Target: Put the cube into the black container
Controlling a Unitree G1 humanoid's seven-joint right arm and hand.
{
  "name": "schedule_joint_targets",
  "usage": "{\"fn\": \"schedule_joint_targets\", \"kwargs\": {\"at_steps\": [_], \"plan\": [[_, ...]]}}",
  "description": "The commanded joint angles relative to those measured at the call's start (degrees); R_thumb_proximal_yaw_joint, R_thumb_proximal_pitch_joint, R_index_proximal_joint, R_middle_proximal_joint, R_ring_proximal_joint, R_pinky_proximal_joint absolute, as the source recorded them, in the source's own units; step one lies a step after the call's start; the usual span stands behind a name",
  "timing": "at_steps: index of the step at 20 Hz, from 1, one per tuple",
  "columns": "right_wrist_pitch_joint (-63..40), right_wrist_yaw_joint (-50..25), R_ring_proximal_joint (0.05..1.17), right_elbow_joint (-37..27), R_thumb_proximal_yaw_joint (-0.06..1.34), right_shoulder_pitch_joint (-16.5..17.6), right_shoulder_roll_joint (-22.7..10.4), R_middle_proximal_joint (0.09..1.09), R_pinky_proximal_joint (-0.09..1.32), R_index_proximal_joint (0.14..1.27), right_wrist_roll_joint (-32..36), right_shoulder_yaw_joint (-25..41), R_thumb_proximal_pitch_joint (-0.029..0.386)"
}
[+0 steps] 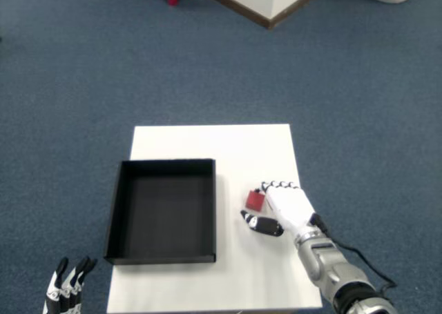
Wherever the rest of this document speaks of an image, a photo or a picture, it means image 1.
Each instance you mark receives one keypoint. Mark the white column with brown skirting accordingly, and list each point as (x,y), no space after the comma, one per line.
(262,0)

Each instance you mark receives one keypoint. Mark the black open box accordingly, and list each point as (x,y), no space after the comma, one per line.
(165,214)

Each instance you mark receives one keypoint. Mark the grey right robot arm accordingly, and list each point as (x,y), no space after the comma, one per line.
(331,269)

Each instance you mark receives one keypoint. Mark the red cube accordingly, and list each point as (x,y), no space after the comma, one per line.
(255,201)

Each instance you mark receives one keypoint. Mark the white square table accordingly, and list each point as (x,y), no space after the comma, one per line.
(241,148)

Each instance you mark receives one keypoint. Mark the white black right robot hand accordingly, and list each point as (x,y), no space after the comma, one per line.
(290,207)

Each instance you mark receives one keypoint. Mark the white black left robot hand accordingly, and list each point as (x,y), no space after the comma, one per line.
(62,296)

